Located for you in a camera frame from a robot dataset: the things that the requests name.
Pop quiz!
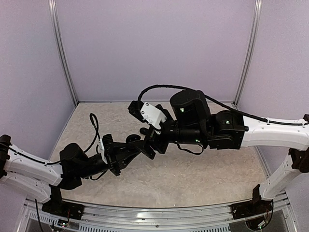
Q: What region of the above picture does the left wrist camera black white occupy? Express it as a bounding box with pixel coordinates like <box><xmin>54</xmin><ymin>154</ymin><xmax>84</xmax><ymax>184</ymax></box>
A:
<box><xmin>98</xmin><ymin>134</ymin><xmax>114</xmax><ymax>165</ymax></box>

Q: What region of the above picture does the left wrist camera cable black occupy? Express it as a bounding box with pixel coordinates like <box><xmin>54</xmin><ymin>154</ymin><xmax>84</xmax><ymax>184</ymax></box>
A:
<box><xmin>84</xmin><ymin>113</ymin><xmax>100</xmax><ymax>153</ymax></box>

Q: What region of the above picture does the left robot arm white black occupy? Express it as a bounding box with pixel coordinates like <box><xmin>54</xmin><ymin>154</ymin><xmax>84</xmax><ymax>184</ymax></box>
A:
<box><xmin>0</xmin><ymin>134</ymin><xmax>143</xmax><ymax>215</ymax></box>

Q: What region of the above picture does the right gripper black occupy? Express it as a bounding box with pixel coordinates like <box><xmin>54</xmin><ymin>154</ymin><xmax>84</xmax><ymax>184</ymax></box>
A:
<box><xmin>128</xmin><ymin>108</ymin><xmax>207</xmax><ymax>159</ymax></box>

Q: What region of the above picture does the right aluminium frame post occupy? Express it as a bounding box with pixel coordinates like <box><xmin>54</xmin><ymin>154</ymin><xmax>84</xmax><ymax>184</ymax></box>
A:
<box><xmin>233</xmin><ymin>0</ymin><xmax>263</xmax><ymax>107</ymax></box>

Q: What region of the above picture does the aluminium frame post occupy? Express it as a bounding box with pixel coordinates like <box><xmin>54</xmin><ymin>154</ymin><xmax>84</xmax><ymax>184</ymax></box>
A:
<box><xmin>48</xmin><ymin>0</ymin><xmax>79</xmax><ymax>107</ymax></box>
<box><xmin>233</xmin><ymin>0</ymin><xmax>263</xmax><ymax>107</ymax></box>

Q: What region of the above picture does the left aluminium frame post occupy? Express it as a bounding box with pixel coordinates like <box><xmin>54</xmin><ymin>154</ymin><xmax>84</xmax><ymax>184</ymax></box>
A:
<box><xmin>48</xmin><ymin>0</ymin><xmax>79</xmax><ymax>107</ymax></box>

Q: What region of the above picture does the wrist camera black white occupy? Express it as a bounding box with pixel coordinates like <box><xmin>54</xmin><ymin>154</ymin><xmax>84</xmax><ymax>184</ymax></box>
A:
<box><xmin>98</xmin><ymin>134</ymin><xmax>114</xmax><ymax>165</ymax></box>
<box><xmin>128</xmin><ymin>101</ymin><xmax>167</xmax><ymax>134</ymax></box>

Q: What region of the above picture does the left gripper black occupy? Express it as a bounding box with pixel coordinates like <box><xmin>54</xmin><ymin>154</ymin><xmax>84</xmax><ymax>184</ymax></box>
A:
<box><xmin>77</xmin><ymin>142</ymin><xmax>140</xmax><ymax>179</ymax></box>

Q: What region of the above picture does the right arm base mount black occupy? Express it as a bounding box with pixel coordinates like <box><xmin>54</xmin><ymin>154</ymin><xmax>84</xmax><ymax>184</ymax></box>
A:
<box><xmin>230</xmin><ymin>200</ymin><xmax>273</xmax><ymax>220</ymax></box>

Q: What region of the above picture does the black earbud charging case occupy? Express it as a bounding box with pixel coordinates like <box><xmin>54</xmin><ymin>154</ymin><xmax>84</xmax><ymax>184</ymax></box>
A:
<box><xmin>140</xmin><ymin>127</ymin><xmax>149</xmax><ymax>136</ymax></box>

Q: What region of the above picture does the wrist camera cable black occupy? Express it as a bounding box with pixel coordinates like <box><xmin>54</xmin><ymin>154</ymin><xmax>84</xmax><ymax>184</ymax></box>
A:
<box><xmin>84</xmin><ymin>113</ymin><xmax>100</xmax><ymax>153</ymax></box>
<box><xmin>137</xmin><ymin>84</ymin><xmax>309</xmax><ymax>126</ymax></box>

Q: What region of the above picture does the right wrist camera cable black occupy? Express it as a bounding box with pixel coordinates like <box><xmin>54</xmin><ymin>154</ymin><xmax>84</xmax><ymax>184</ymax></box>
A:
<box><xmin>137</xmin><ymin>84</ymin><xmax>309</xmax><ymax>126</ymax></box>

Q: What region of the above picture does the front aluminium rail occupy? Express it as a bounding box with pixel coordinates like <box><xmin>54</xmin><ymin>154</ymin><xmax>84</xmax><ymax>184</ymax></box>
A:
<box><xmin>23</xmin><ymin>190</ymin><xmax>296</xmax><ymax>232</ymax></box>

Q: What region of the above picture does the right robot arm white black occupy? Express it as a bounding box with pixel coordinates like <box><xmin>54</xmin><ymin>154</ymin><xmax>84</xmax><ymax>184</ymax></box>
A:
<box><xmin>128</xmin><ymin>87</ymin><xmax>309</xmax><ymax>215</ymax></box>

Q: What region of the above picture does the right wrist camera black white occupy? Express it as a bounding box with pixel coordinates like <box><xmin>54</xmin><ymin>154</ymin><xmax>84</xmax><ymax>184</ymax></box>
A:
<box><xmin>128</xmin><ymin>101</ymin><xmax>167</xmax><ymax>134</ymax></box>

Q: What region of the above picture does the black round earbud case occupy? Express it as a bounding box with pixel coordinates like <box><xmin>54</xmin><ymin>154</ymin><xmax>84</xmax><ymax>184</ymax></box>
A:
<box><xmin>126</xmin><ymin>134</ymin><xmax>143</xmax><ymax>148</ymax></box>

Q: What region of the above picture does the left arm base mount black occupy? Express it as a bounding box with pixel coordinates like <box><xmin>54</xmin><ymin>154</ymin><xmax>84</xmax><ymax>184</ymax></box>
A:
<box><xmin>42</xmin><ymin>202</ymin><xmax>84</xmax><ymax>220</ymax></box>

